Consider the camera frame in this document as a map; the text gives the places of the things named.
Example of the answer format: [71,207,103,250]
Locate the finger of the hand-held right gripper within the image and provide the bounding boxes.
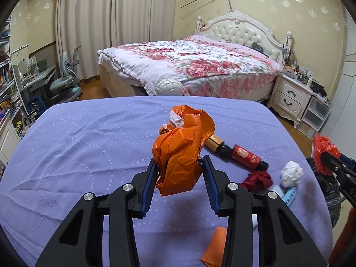
[338,154,356,171]
[320,152,356,184]

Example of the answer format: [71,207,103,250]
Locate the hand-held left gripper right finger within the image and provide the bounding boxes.
[202,155,326,267]

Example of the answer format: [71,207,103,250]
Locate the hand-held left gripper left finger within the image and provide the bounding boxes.
[35,158,160,267]

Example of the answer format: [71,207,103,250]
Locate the bin with black bag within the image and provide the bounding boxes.
[306,157,343,229]

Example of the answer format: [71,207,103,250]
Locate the red plastic bag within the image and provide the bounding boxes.
[313,135,341,176]

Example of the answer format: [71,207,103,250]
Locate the brown bottle with gold label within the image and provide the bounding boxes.
[204,134,231,160]

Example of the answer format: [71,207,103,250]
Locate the dark bottle with red label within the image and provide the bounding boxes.
[229,144,269,171]

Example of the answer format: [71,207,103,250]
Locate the white tissue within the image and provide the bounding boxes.
[279,161,303,187]

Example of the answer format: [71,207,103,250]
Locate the small white paper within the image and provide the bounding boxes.
[167,111,185,128]

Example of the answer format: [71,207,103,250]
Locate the person's right forearm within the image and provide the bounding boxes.
[328,206,356,267]

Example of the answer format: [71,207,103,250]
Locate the crumpled red wrapper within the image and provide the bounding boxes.
[240,170,273,193]

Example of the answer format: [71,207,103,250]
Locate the clear plastic drawer unit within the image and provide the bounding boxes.
[299,96,331,140]

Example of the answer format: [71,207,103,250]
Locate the white and teal tube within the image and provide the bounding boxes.
[252,186,297,229]

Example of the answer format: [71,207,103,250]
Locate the flat orange paper sheet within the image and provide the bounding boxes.
[201,227,229,267]

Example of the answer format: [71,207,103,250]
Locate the purple patterned bedsheet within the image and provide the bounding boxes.
[0,96,334,267]

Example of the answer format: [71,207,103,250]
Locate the dark clothes pile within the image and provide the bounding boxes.
[310,82,333,103]

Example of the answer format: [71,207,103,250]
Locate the white nightstand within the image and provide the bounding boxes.
[267,72,313,128]

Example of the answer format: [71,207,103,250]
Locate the cluster of small bottles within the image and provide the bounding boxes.
[284,61,316,86]

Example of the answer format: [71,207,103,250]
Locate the floral quilt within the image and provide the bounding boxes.
[97,35,284,96]

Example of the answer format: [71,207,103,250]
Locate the grey desk chair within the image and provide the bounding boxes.
[49,46,83,102]

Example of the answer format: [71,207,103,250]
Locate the white tufted bed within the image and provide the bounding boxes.
[97,10,293,102]

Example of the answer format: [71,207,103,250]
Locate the white study desk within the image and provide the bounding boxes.
[12,57,57,109]

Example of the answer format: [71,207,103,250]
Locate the beige curtains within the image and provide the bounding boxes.
[56,0,178,82]

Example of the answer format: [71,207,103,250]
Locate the bookshelf with books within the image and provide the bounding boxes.
[0,14,25,145]

